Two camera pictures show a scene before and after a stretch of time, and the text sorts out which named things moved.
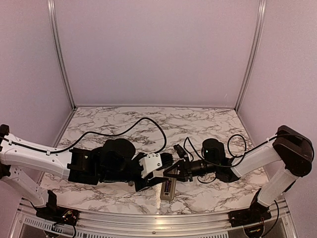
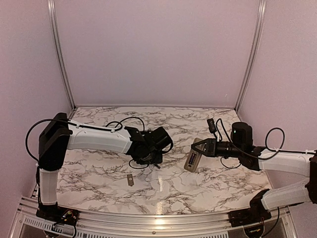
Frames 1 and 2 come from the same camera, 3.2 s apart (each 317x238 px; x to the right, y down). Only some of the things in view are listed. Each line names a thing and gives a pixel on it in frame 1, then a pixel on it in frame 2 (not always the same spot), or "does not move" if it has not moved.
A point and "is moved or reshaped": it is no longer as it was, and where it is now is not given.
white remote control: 168,189 is moved or reshaped
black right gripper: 184,175 to 211,149
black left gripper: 149,183 to 158,159
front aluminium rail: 28,220 does not move
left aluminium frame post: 51,7 does not move
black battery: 168,186 to 192,158
